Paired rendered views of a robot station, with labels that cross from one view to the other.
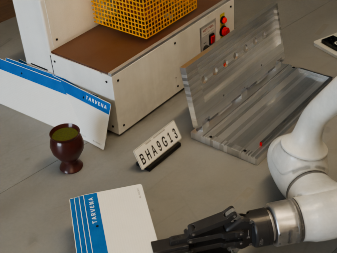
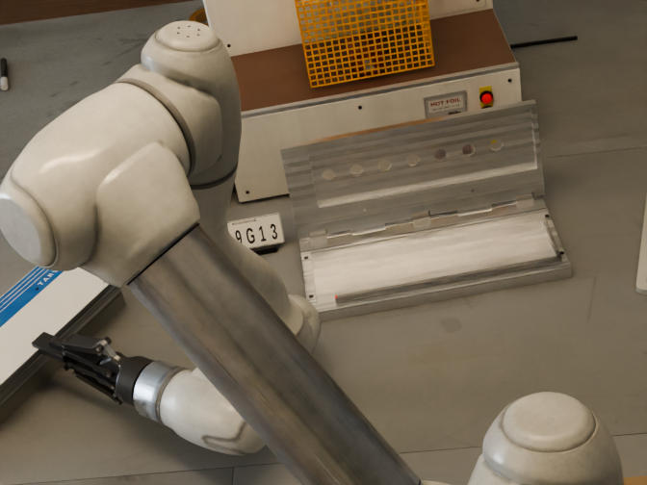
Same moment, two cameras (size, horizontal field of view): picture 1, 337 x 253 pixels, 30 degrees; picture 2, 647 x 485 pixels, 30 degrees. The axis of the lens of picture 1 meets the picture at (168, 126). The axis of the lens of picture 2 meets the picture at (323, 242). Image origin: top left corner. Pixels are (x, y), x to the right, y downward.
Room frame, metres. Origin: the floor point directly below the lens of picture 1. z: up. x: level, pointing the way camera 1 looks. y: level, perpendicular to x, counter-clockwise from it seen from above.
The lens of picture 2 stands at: (0.27, -1.40, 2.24)
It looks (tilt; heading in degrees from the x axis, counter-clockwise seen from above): 38 degrees down; 50
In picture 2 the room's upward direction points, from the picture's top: 11 degrees counter-clockwise
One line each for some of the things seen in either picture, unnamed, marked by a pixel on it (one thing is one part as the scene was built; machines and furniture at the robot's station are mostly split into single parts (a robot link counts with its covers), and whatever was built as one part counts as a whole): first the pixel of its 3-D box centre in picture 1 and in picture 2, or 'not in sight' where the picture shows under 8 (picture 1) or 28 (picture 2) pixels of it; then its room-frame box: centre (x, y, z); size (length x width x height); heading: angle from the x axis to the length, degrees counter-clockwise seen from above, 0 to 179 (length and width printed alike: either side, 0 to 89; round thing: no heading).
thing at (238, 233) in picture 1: (213, 232); (92, 357); (0.88, -0.07, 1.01); 0.11 x 0.04 x 0.01; 100
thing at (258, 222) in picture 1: (246, 230); (127, 376); (0.89, -0.14, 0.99); 0.09 x 0.07 x 0.08; 100
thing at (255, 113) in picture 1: (268, 105); (429, 253); (1.44, -0.28, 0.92); 0.44 x 0.21 x 0.04; 138
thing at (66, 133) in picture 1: (67, 149); not in sight; (1.26, 0.26, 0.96); 0.09 x 0.09 x 0.11
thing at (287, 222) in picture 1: (281, 223); (164, 392); (0.91, -0.21, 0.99); 0.09 x 0.06 x 0.09; 10
